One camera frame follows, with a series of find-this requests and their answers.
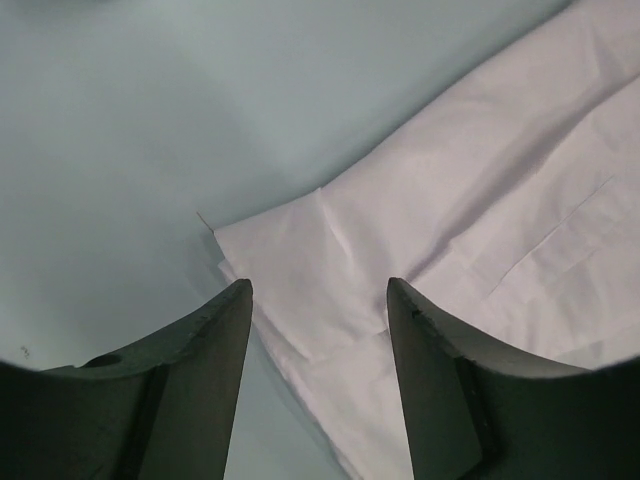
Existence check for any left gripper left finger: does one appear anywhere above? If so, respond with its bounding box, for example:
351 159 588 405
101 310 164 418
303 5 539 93
1 279 253 479

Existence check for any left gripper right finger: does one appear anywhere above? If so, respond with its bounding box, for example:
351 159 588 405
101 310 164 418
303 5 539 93
387 278 639 479

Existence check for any white long sleeve shirt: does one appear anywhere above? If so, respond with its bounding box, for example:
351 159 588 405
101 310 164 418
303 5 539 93
215 1 639 479

